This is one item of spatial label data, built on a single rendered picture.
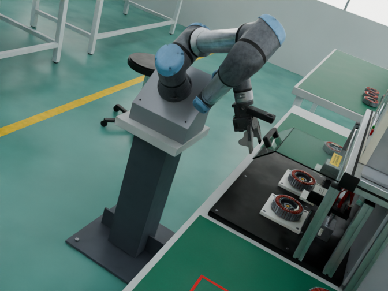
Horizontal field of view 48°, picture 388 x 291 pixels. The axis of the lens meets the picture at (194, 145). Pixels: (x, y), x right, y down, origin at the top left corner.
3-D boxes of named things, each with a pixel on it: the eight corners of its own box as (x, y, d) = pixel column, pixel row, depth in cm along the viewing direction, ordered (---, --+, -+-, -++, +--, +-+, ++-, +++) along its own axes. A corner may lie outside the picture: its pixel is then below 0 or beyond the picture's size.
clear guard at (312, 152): (252, 159, 135) (258, 142, 132) (273, 134, 155) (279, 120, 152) (352, 208, 126) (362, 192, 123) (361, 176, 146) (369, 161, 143)
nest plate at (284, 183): (277, 185, 173) (278, 183, 172) (286, 171, 185) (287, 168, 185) (312, 203, 169) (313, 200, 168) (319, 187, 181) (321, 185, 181)
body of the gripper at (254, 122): (241, 127, 184) (235, 100, 181) (260, 126, 180) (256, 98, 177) (234, 133, 177) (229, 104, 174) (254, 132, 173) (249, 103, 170)
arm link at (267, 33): (164, 44, 178) (252, 39, 133) (187, 20, 182) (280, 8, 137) (181, 66, 184) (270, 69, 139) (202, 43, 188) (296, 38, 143)
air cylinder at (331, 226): (313, 235, 150) (319, 223, 148) (317, 224, 157) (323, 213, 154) (327, 242, 149) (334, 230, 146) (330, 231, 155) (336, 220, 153)
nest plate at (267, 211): (258, 213, 152) (260, 211, 152) (271, 195, 165) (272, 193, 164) (298, 234, 148) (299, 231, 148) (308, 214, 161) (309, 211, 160)
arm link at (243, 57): (248, 85, 133) (206, 120, 180) (269, 60, 136) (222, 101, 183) (220, 59, 132) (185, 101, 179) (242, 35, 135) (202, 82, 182)
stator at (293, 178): (284, 183, 173) (287, 175, 172) (290, 172, 183) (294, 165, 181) (310, 196, 170) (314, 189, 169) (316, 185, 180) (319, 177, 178)
